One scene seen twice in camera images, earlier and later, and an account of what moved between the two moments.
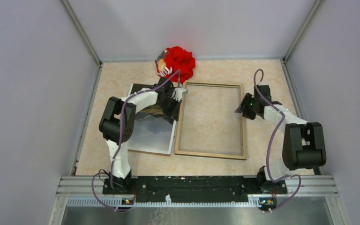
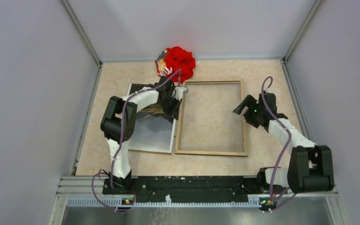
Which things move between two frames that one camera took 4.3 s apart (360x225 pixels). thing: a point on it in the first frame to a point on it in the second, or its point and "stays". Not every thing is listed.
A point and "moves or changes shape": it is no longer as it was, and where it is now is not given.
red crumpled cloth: [182, 62] stays
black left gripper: [174, 113] stays
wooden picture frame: [244, 157] moves or changes shape
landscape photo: [154, 130] stays
